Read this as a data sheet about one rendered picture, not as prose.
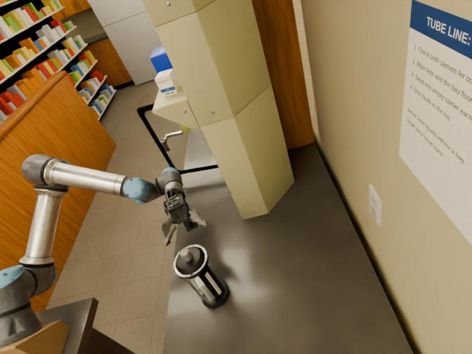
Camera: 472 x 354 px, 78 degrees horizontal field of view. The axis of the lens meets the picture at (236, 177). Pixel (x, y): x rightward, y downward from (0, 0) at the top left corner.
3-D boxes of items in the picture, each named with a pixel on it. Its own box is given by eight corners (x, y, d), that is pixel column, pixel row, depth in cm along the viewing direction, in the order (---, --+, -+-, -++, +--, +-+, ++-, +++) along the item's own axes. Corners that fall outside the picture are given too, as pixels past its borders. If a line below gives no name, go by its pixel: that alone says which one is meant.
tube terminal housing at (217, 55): (286, 156, 141) (241, -27, 91) (302, 205, 116) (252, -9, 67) (237, 170, 145) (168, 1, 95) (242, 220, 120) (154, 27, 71)
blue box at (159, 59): (190, 63, 106) (180, 38, 100) (189, 74, 98) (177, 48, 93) (165, 72, 107) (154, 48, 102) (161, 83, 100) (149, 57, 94)
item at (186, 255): (210, 270, 83) (201, 257, 79) (181, 283, 83) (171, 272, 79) (204, 245, 90) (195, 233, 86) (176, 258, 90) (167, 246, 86)
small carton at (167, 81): (181, 86, 93) (173, 67, 89) (178, 93, 89) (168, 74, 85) (167, 89, 94) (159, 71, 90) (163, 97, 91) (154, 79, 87)
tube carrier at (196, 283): (234, 299, 95) (211, 266, 81) (204, 314, 95) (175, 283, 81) (225, 272, 103) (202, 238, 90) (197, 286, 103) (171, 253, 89)
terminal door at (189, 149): (231, 166, 141) (200, 92, 115) (175, 175, 149) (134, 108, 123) (231, 164, 141) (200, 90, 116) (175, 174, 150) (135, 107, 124)
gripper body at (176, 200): (164, 213, 97) (160, 191, 106) (175, 228, 102) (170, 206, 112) (185, 203, 97) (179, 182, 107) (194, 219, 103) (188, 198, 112)
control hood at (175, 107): (202, 84, 114) (192, 60, 108) (200, 128, 90) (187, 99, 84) (175, 93, 116) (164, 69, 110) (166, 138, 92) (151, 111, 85)
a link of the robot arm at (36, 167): (9, 145, 99) (149, 173, 99) (31, 152, 110) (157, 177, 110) (-1, 178, 98) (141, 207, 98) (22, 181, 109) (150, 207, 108)
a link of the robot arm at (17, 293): (-24, 320, 92) (-32, 278, 93) (8, 306, 105) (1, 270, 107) (14, 309, 92) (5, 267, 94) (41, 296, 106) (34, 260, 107)
